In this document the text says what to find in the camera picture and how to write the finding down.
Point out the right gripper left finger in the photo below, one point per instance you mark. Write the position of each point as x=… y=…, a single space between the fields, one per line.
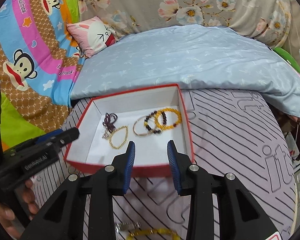
x=119 y=181

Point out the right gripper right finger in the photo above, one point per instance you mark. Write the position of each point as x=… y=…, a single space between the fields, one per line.
x=179 y=164

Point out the thin gold bangle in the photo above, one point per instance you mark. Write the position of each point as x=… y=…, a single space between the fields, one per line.
x=140 y=129

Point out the silver rhinestone hair clip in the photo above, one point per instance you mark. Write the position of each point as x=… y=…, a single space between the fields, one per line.
x=127 y=226

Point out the left hand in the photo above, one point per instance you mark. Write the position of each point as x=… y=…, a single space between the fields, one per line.
x=25 y=199

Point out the red cardboard box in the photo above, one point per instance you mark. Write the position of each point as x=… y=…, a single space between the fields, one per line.
x=150 y=117

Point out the light blue quilt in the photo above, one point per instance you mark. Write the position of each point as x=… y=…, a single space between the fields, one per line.
x=194 y=57

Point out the colourful monkey cartoon blanket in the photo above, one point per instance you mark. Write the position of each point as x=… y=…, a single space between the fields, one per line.
x=39 y=64

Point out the pink rabbit pillow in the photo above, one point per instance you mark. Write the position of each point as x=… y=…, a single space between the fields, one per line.
x=92 y=35

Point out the green plastic object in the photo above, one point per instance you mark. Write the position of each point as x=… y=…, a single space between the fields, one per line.
x=287 y=57

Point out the grey floral duvet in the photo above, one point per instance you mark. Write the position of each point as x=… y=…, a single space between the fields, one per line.
x=268 y=21

